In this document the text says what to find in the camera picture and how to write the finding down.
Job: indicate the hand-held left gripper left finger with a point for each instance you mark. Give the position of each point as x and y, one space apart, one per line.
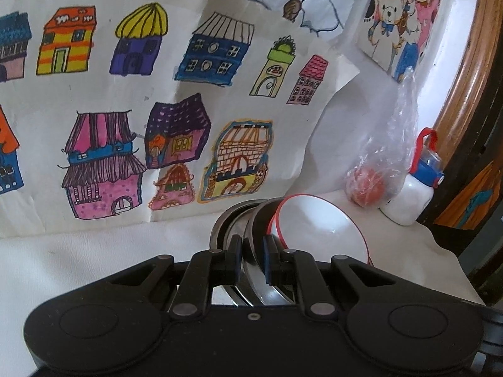
237 261

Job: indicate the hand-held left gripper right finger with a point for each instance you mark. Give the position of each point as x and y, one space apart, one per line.
267 261

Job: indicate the stainless steel plate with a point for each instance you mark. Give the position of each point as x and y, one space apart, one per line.
219 227
251 275

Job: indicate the white ceramic bowl red rim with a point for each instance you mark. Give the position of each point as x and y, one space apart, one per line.
318 227

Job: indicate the red tomato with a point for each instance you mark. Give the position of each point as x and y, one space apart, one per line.
367 186

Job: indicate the white printed table cloth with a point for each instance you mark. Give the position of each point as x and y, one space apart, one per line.
78 255

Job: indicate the clear plastic bag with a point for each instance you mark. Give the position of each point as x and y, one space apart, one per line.
404 125

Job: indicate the colourful houses drawing paper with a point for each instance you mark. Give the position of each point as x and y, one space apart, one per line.
118 86

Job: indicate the orange dress figure painting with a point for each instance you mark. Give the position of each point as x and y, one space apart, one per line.
483 196

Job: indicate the coloured figure drawing paper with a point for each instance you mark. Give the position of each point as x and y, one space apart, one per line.
314 4

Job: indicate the cartoon girl bear poster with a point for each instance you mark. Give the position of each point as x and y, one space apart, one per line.
393 15

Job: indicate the brown wooden door frame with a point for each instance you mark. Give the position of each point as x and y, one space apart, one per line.
471 66

